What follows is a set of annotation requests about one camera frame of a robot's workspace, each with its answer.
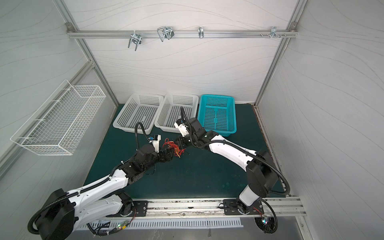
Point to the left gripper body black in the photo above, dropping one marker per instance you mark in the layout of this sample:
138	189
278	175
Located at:
161	158

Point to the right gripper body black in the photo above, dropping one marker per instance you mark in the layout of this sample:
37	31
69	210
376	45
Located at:
183	142

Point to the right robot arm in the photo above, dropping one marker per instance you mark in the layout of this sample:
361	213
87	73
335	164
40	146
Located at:
263	177

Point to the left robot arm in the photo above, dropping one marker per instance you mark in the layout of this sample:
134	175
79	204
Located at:
64	212

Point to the middle white plastic basket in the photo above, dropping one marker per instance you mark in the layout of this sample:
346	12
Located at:
169	111

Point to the white plastic basket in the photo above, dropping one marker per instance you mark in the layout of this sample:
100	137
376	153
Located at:
169	111
141	108

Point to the green table mat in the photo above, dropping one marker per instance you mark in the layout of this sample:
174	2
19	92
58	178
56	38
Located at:
196	174

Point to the teal plastic basket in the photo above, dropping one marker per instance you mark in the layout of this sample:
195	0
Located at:
218	113

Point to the left white plastic basket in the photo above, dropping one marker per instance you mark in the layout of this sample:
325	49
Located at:
141	108

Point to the metal hook clamp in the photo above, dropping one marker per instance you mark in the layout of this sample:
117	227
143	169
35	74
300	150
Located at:
201	32
135	40
165	33
274	34

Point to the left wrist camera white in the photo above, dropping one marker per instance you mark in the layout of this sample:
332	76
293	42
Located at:
155	141

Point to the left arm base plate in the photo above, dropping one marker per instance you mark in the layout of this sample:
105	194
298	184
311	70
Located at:
134	208

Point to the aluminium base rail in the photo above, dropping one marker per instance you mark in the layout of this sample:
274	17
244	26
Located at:
186	208

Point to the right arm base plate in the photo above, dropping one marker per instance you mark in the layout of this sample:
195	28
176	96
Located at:
236	207

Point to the white slotted cable duct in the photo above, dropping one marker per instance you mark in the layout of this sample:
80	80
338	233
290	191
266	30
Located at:
153	224

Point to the white wire wall basket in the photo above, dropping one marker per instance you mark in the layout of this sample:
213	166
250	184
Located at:
58	125

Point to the aluminium crossbar rail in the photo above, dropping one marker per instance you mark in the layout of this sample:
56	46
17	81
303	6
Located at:
179	34

